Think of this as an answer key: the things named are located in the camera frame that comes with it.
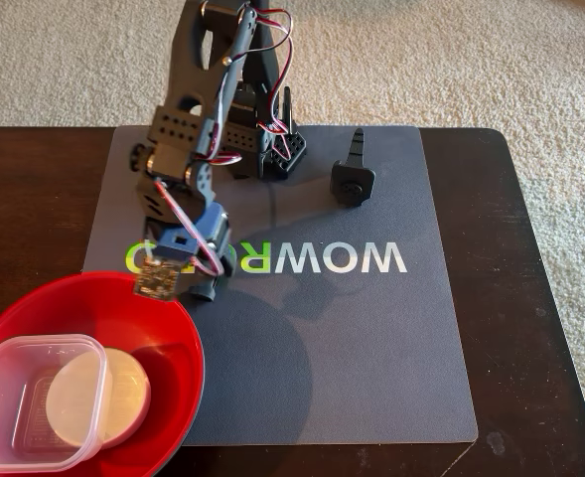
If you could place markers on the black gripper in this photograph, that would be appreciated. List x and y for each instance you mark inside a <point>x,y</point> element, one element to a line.
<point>216,238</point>

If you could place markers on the small white ceramic cup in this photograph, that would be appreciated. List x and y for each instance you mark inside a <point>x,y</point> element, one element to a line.
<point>123,392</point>

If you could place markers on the black printed jaw part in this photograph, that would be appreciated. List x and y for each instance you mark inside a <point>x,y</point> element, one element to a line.
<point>351,186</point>

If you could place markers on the clear plastic square container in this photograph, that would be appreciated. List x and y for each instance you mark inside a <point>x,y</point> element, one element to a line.
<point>9,397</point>

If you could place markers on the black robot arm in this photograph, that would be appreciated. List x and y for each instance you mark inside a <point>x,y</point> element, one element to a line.
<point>183,74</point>

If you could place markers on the red bowl with black outside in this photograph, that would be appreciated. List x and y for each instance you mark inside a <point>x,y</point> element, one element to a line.
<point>138,318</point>

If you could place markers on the dark blue WOWROBO mat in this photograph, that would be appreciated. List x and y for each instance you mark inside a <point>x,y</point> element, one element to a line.
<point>346,348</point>

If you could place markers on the wrist camera board blue mount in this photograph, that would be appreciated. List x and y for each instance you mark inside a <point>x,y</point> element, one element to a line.
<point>158,278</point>

